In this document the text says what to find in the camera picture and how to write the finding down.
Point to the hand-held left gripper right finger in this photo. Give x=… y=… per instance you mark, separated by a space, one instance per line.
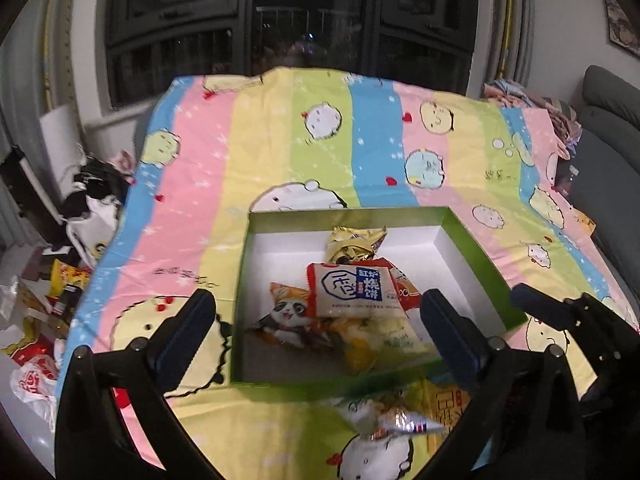
x=444 y=344

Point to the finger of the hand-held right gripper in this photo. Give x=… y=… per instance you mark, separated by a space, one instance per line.
x=537 y=305

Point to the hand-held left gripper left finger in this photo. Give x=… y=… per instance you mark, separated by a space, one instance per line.
x=184 y=342

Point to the large yellow snack packet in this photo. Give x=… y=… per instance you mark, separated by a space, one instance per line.
x=385 y=342

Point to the red orange snack packet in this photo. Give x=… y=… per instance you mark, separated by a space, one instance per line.
x=407 y=285

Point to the green cardboard box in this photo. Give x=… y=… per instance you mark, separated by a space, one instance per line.
x=280 y=360

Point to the orange panda snack packet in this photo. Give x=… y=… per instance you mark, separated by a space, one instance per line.
x=287 y=317

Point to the white blue label snack packet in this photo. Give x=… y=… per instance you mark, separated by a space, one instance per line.
x=350 y=290

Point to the gold foil snack packet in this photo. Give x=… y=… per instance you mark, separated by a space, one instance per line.
x=352 y=244

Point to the orange printed snack packet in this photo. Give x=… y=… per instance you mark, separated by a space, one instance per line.
x=450 y=407

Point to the silver foil snack packet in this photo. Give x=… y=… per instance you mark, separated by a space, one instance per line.
x=385 y=417

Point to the yellow snack bag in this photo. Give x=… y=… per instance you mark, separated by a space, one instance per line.
x=70 y=277

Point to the white red print plastic bag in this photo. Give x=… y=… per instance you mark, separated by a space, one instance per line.
x=35 y=385

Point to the striped cartoon printed blanket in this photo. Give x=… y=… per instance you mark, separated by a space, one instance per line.
x=200 y=185

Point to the black and white bag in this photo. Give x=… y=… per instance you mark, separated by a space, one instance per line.
x=95 y=210

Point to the grey sofa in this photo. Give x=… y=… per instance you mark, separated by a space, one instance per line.
x=612 y=160

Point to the pile of clothes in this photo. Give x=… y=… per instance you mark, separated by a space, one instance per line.
x=545 y=115

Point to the white board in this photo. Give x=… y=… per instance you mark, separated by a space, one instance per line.
x=65 y=140

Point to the dark framed window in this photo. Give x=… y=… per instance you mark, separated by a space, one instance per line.
x=300 y=20

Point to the framed wall picture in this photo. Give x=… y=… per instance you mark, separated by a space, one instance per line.
x=622 y=20

